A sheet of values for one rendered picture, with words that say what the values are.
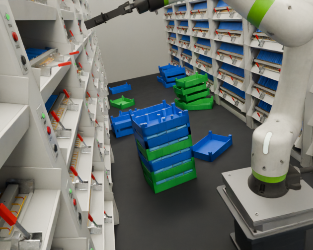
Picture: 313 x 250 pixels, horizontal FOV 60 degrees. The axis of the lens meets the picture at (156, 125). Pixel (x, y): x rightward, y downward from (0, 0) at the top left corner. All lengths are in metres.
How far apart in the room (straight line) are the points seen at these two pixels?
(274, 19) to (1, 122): 0.70
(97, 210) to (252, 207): 0.59
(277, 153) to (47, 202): 0.73
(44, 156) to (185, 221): 1.07
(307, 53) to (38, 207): 0.90
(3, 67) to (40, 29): 0.71
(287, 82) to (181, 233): 0.88
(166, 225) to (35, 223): 1.06
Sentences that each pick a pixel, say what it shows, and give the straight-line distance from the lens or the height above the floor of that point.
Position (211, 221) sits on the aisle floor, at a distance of 1.51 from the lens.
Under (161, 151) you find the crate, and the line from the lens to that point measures 1.61.
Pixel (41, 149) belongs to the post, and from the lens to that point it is 0.58.
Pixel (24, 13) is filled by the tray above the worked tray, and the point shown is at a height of 1.09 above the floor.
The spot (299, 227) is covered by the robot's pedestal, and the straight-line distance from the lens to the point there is 1.12.
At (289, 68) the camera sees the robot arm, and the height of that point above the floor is 0.79.
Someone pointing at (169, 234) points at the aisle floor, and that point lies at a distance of 1.48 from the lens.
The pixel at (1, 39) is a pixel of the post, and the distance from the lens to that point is 0.54.
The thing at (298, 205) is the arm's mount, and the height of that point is 0.35.
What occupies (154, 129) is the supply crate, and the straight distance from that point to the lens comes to 1.54.
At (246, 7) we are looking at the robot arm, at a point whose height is 1.01.
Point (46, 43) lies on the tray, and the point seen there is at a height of 1.00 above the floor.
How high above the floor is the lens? 1.05
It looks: 23 degrees down
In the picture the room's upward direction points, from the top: 10 degrees counter-clockwise
